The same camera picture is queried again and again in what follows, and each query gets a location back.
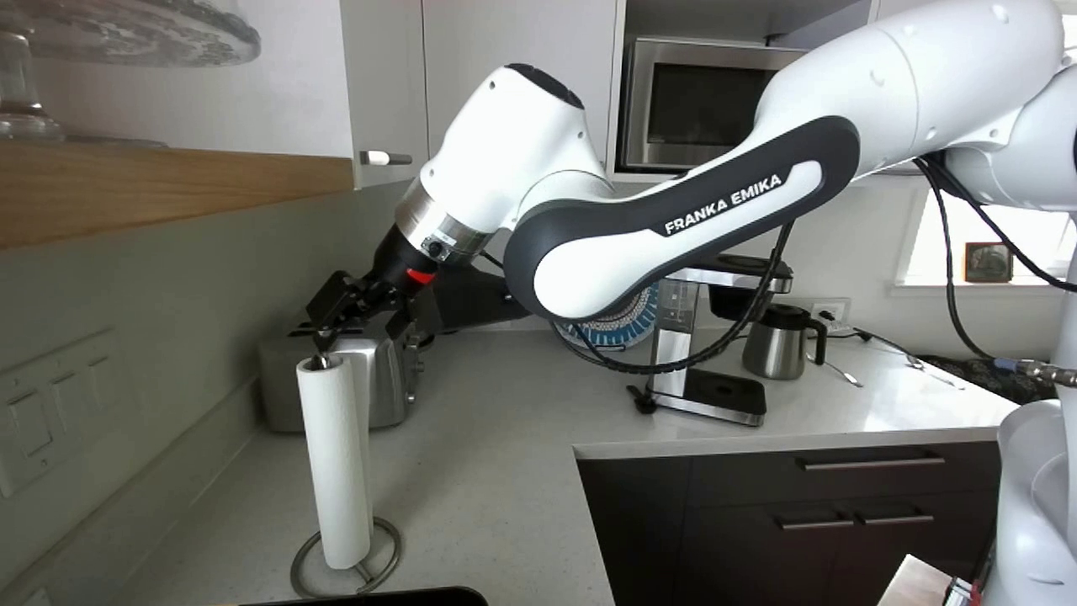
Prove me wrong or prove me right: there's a black silver coffee machine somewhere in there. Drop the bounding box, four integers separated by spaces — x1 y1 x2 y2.
634 253 793 430

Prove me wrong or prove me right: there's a black dish rack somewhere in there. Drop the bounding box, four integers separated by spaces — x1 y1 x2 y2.
926 353 1055 405

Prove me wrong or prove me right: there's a stainless steel microwave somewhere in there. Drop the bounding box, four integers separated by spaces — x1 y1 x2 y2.
616 36 796 172

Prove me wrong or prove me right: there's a stainless steel coffee carafe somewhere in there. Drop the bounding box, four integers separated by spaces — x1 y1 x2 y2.
739 304 829 380

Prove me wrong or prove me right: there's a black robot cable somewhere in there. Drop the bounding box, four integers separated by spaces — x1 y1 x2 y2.
547 155 1077 379

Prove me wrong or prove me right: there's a blue white decorative plate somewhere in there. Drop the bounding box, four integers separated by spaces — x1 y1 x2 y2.
559 290 658 353

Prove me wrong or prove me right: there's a white kitchen paper roll holder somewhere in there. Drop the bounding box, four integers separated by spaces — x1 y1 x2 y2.
286 347 406 599

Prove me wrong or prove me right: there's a wooden shelf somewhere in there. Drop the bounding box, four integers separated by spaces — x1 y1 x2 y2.
0 141 353 248

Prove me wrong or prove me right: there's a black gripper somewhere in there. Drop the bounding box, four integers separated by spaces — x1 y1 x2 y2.
300 228 438 350

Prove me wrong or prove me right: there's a silver toaster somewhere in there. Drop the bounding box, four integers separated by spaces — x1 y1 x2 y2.
255 330 420 435

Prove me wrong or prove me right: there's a dark lower cabinet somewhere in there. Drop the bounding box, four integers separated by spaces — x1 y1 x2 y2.
577 441 1000 606

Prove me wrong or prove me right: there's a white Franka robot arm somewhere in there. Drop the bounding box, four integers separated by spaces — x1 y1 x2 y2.
310 0 1073 344

